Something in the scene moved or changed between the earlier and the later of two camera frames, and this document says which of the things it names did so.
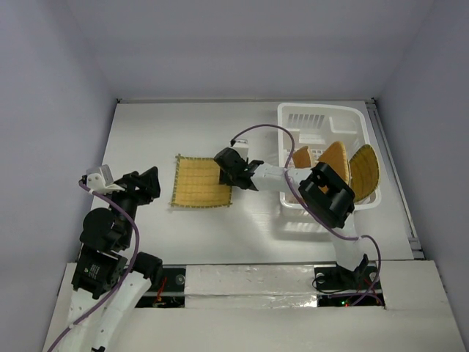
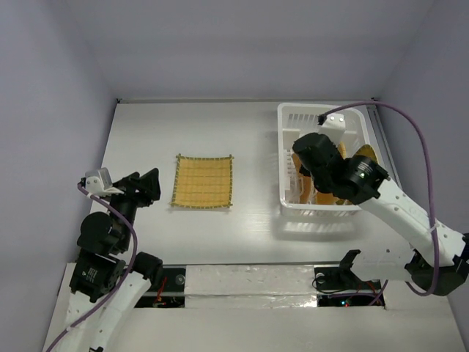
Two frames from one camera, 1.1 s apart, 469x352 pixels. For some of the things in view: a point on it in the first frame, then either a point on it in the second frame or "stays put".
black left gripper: (149, 181) stays put
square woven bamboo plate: (196, 184) stays put
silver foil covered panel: (250, 287) stays put
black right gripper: (239, 172) to (305, 147)
